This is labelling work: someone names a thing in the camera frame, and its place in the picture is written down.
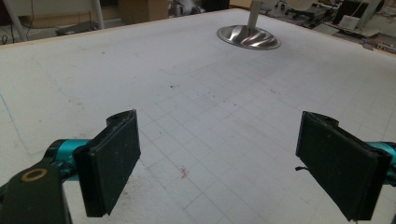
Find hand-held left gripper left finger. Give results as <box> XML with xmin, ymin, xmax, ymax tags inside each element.
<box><xmin>46</xmin><ymin>108</ymin><xmax>142</xmax><ymax>218</ymax></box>

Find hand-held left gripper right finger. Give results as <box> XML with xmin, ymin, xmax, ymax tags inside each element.
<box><xmin>294</xmin><ymin>110</ymin><xmax>396</xmax><ymax>222</ymax></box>

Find metal utensil stand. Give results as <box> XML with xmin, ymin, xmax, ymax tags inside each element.
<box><xmin>217</xmin><ymin>0</ymin><xmax>282</xmax><ymax>50</ymax></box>

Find white grid mat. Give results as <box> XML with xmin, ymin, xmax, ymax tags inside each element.
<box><xmin>0</xmin><ymin>8</ymin><xmax>396</xmax><ymax>224</ymax></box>

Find black flat box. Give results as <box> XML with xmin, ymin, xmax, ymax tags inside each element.
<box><xmin>55</xmin><ymin>21</ymin><xmax>101</xmax><ymax>37</ymax></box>

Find white stand leg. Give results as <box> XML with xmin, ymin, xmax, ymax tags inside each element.
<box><xmin>92</xmin><ymin>0</ymin><xmax>106</xmax><ymax>31</ymax></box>
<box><xmin>2</xmin><ymin>0</ymin><xmax>25</xmax><ymax>42</ymax></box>

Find large open cardboard box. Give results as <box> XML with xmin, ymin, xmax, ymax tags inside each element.
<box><xmin>118</xmin><ymin>0</ymin><xmax>171</xmax><ymax>25</ymax></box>

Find grey bag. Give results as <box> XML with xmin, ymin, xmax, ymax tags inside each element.
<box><xmin>169</xmin><ymin>0</ymin><xmax>206</xmax><ymax>17</ymax></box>

